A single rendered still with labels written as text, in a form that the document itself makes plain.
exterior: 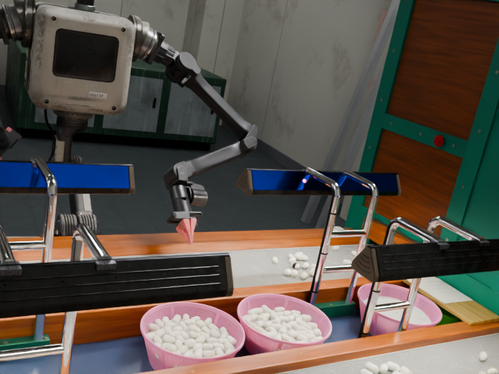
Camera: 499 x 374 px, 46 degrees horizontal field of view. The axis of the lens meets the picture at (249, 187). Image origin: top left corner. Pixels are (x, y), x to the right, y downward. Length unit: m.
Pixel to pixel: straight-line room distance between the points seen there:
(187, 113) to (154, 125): 0.38
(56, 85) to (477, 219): 1.48
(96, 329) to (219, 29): 6.74
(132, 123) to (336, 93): 2.11
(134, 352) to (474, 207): 1.21
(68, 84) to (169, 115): 4.33
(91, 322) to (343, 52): 4.73
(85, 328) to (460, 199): 1.30
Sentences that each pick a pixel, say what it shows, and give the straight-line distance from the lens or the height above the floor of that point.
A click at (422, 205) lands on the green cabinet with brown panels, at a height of 0.99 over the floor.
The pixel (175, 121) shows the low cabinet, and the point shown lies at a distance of 6.41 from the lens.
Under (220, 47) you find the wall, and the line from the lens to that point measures 8.11.
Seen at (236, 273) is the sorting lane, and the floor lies 0.74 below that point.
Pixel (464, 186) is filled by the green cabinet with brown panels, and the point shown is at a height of 1.12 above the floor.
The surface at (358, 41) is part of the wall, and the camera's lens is 5.78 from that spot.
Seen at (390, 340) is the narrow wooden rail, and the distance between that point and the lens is 1.72.
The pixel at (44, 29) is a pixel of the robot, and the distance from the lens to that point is 2.06.
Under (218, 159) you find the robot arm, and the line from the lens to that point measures 2.11.
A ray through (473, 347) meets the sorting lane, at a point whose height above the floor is 0.74.
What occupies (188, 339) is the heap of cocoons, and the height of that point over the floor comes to 0.74.
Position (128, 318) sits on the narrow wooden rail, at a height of 0.73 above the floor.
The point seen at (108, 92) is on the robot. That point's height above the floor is 1.20.
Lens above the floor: 1.55
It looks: 16 degrees down
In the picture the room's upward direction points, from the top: 11 degrees clockwise
